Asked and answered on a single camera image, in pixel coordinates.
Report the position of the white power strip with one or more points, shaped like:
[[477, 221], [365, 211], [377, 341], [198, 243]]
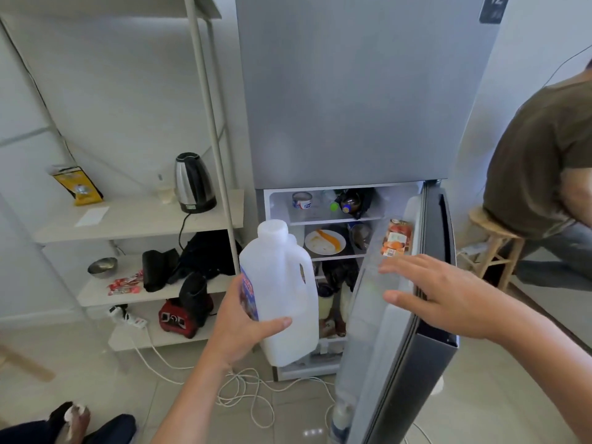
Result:
[[471, 251], [132, 319]]

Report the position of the red blender base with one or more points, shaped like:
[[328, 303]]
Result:
[[173, 319]]

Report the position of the steel electric kettle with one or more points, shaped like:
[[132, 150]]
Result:
[[194, 184]]

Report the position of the clear glass jar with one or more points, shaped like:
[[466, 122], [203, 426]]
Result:
[[165, 191]]

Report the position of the black rolled bag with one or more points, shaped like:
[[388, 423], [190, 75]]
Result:
[[157, 270]]

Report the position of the small white tin can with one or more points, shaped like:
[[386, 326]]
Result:
[[302, 201]]

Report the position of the dark drink bottle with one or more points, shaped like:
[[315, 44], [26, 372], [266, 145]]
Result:
[[354, 203]]

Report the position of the small steel bowl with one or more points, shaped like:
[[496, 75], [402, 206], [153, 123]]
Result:
[[102, 268]]

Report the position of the person's trousered leg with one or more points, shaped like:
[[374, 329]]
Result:
[[111, 430]]

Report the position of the white metal shelf rack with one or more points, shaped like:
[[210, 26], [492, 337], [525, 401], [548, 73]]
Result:
[[138, 217]]

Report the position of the grey refrigerator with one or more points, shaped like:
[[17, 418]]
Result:
[[360, 87]]

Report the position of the person's left hand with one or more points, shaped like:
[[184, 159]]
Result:
[[231, 332]]

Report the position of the covered steel bowl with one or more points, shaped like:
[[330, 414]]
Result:
[[360, 235]]

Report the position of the person's right forearm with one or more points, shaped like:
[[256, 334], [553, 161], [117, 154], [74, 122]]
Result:
[[550, 360]]

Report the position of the red snack packet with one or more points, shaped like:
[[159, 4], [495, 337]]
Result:
[[125, 291], [121, 285], [132, 277]]

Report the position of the black blender jar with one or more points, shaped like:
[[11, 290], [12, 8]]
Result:
[[196, 295]]

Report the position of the orange juice carton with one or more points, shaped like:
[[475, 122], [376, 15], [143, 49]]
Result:
[[396, 238]]

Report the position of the white plate with food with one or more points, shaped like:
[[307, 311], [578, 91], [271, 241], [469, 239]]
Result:
[[323, 242]]

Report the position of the person's right hand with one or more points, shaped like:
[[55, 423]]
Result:
[[453, 300]]

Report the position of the white paper sheet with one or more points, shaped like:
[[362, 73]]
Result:
[[91, 216]]

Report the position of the wooden stool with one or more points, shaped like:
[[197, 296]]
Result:
[[495, 231]]

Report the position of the white plastic milk jug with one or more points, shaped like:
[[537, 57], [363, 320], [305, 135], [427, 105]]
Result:
[[282, 282]]

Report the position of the black cloth bag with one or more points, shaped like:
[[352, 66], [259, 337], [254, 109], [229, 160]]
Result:
[[212, 254]]

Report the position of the yellow foil bag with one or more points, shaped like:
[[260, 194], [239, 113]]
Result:
[[81, 187]]

